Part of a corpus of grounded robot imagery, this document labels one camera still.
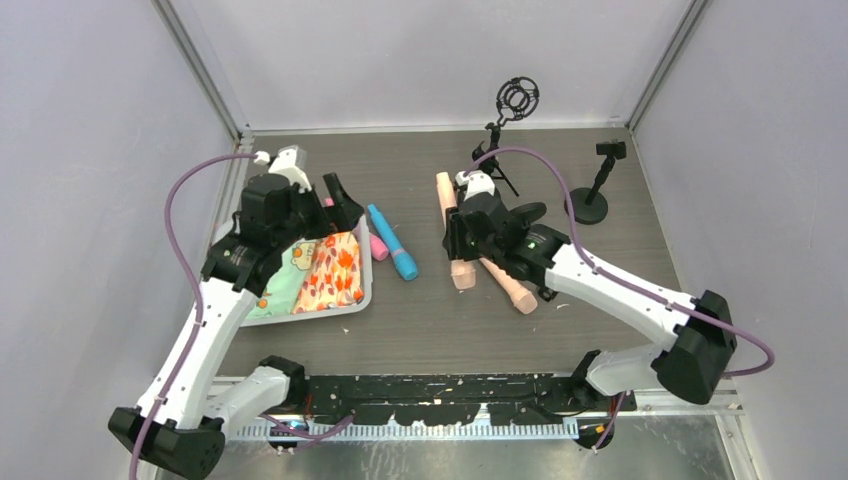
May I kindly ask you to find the beige microphone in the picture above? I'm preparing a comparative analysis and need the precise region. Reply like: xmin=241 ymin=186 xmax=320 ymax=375
xmin=436 ymin=172 xmax=476 ymax=290
xmin=479 ymin=258 xmax=538 ymax=315

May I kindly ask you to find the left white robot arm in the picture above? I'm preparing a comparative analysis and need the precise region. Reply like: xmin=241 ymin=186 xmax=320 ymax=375
xmin=108 ymin=173 xmax=364 ymax=479

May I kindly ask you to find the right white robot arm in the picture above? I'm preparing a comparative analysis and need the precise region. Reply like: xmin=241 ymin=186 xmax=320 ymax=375
xmin=443 ymin=193 xmax=737 ymax=405

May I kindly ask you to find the fallen black round stand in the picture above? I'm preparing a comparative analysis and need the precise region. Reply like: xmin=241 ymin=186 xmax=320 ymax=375
xmin=512 ymin=202 xmax=563 ymax=302

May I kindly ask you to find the black round base stand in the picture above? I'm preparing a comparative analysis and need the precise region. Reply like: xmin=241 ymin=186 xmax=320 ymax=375
xmin=569 ymin=140 xmax=627 ymax=225

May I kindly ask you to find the pink toy microphone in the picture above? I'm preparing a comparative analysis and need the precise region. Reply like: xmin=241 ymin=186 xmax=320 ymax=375
xmin=323 ymin=197 xmax=390 ymax=263

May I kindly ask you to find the orange patterned cloth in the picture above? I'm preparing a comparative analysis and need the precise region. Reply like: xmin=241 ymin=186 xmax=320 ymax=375
xmin=291 ymin=232 xmax=365 ymax=314

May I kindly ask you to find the green patterned cloth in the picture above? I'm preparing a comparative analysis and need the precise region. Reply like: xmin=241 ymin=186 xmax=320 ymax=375
xmin=249 ymin=241 xmax=316 ymax=318

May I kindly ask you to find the blue toy microphone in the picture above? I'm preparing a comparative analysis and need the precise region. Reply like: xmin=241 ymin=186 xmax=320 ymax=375
xmin=367 ymin=204 xmax=418 ymax=281

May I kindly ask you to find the beige microphone on table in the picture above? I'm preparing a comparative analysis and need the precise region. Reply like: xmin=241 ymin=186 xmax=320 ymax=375
xmin=479 ymin=258 xmax=538 ymax=315

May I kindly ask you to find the white plastic basket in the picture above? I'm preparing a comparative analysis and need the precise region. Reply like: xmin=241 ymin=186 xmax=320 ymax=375
xmin=243 ymin=218 xmax=373 ymax=327

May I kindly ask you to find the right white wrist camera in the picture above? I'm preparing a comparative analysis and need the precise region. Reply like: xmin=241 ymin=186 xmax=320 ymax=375
xmin=454 ymin=170 xmax=497 ymax=203

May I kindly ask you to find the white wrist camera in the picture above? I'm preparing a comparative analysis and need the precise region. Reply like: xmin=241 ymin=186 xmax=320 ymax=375
xmin=252 ymin=145 xmax=312 ymax=193
xmin=454 ymin=170 xmax=497 ymax=203

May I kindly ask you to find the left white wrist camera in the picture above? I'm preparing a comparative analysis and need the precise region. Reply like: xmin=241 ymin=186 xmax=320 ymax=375
xmin=252 ymin=145 xmax=312 ymax=193

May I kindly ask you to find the black tripod shock mount stand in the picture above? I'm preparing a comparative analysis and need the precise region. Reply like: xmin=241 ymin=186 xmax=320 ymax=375
xmin=471 ymin=76 xmax=541 ymax=198

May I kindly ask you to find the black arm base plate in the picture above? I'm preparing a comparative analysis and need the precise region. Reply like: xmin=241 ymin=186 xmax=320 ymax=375
xmin=268 ymin=373 xmax=617 ymax=426

